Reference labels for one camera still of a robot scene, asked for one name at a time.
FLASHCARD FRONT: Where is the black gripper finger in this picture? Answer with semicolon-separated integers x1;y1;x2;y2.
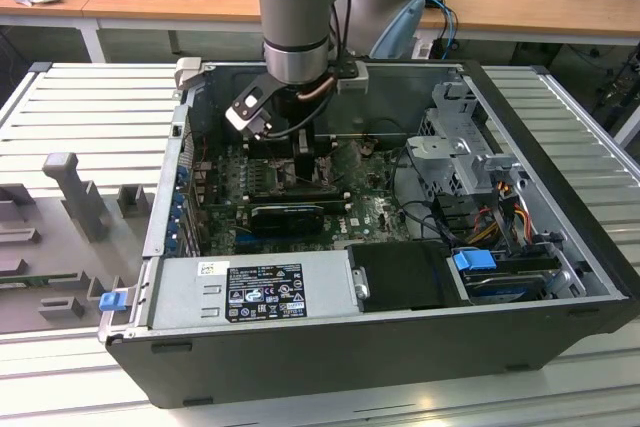
294;130;317;183

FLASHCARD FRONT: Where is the CPU socket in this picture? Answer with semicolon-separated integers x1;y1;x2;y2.
272;156;335;192

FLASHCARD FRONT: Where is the black RAM slot row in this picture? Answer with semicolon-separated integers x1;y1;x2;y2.
248;185;351;209
248;135;337;161

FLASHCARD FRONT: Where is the black graphics card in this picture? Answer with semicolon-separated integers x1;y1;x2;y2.
249;204;324;237

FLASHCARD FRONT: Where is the green motherboard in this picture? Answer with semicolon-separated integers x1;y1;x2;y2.
192;139;407;256

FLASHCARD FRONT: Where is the silver metal drive cage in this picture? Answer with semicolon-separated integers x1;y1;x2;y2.
404;80;527;209

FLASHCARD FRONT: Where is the black plastic shroud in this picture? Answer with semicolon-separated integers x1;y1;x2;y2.
346;241;474;313

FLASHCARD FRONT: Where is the silver power supply unit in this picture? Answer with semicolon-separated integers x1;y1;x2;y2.
149;252;362;331

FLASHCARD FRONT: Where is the blue disk carrier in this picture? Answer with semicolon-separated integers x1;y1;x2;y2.
452;249;496;276

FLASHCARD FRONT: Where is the black PC case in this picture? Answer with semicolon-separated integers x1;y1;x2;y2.
97;57;632;411

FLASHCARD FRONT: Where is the dark hard disk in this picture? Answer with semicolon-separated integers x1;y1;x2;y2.
462;269;554;304

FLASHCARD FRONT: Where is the blue plastic case latch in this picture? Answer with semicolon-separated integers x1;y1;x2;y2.
99;291;127;312

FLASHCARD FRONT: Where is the grey parts rack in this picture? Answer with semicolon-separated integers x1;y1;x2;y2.
0;151;157;336

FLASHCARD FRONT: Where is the green RAM stick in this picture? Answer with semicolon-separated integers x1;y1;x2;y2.
0;275;54;288

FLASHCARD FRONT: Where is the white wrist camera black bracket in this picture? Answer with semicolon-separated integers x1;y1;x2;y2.
224;89;274;141

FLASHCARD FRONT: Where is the small grey wrist camera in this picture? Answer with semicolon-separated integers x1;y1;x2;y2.
335;60;371;96

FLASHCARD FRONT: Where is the grey case corner handle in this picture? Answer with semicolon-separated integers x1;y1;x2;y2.
173;57;204;94

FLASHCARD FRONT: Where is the black cable bundle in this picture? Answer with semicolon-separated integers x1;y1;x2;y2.
428;199;454;246

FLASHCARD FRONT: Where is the blue cable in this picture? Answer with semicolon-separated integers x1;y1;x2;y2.
424;0;459;61

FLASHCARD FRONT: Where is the orange yellow red wire bundle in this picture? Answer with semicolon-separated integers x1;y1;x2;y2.
469;196;532;244

